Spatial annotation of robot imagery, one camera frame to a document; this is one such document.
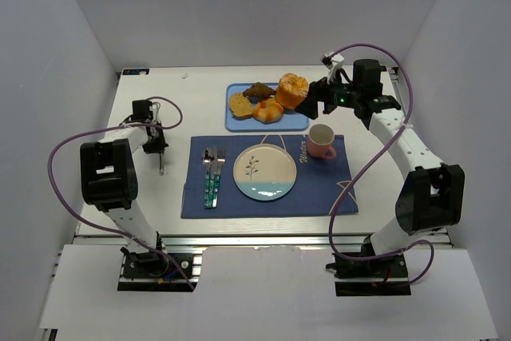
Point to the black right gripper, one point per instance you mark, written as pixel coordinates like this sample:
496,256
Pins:
321,93

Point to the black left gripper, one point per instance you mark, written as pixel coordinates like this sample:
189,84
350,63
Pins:
160,148

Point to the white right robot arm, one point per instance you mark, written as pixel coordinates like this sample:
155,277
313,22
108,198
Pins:
432,194

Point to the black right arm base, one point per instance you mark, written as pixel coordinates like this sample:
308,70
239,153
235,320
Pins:
375,278

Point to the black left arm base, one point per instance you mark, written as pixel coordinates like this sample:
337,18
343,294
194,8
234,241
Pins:
150,272

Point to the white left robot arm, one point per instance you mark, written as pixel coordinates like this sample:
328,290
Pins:
109,183

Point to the tall orange muffin bread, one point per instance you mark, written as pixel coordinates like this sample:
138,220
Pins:
292,90

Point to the blue tray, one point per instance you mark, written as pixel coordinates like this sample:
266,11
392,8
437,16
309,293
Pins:
290,121

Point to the pink mug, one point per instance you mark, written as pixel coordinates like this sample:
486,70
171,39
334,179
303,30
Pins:
319,142

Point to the round orange glazed bun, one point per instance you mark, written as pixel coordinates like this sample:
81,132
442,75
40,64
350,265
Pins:
268,111

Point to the dark brown croissant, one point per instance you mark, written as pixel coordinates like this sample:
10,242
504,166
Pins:
259,90

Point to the dark blue placemat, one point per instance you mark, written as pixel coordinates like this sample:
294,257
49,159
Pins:
313,192

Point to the round pink blue plate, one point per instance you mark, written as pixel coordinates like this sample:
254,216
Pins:
265,172

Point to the blue label sticker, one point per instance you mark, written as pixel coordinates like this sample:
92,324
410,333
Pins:
135,72

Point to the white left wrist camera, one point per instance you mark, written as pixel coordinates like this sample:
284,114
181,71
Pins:
156,111

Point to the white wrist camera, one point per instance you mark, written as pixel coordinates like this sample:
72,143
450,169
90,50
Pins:
156,111
334,63

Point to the spoon with teal handle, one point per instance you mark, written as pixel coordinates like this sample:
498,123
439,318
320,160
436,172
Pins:
208,160

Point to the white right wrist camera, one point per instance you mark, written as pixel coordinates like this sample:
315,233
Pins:
334,63

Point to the fork with teal handle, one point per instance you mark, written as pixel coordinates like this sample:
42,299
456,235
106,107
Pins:
221,161

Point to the knife with teal handle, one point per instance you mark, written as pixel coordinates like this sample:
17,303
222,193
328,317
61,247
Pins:
212,176

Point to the aluminium table frame rail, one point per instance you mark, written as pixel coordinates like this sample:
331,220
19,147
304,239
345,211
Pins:
440,239

